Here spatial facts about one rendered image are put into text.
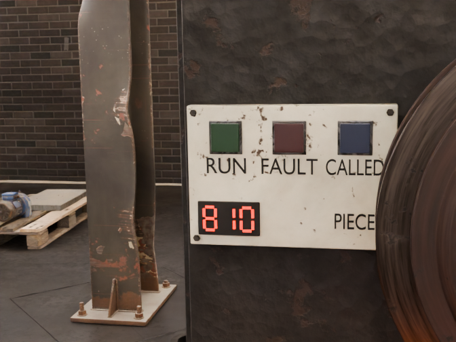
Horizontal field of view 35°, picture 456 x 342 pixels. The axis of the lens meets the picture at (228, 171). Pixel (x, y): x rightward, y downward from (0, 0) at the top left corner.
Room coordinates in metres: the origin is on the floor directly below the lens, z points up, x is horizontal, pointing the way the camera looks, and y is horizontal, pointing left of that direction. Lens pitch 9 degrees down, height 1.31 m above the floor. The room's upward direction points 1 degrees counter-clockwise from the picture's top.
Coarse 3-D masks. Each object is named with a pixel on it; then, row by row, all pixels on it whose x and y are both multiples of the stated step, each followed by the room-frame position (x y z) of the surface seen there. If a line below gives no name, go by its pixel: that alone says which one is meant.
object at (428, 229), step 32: (448, 128) 0.71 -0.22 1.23; (448, 160) 0.70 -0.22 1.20; (416, 192) 0.72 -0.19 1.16; (448, 192) 0.69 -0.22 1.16; (416, 224) 0.70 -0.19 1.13; (448, 224) 0.68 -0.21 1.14; (416, 256) 0.70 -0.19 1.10; (448, 256) 0.68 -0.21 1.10; (448, 288) 0.69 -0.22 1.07; (448, 320) 0.70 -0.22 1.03
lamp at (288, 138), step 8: (280, 128) 0.88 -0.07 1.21; (288, 128) 0.87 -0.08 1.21; (296, 128) 0.87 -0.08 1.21; (280, 136) 0.88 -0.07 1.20; (288, 136) 0.87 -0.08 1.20; (296, 136) 0.87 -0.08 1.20; (280, 144) 0.88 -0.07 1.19; (288, 144) 0.87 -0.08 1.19; (296, 144) 0.87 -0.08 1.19; (280, 152) 0.88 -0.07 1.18; (288, 152) 0.87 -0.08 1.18; (296, 152) 0.87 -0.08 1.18
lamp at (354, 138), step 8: (344, 128) 0.86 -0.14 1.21; (352, 128) 0.86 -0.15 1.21; (360, 128) 0.86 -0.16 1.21; (368, 128) 0.86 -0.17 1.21; (344, 136) 0.86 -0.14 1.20; (352, 136) 0.86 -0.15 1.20; (360, 136) 0.86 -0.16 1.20; (368, 136) 0.86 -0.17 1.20; (344, 144) 0.86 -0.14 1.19; (352, 144) 0.86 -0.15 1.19; (360, 144) 0.86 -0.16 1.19; (368, 144) 0.86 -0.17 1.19; (344, 152) 0.86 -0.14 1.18; (352, 152) 0.86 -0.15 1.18; (360, 152) 0.86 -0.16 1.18; (368, 152) 0.86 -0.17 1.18
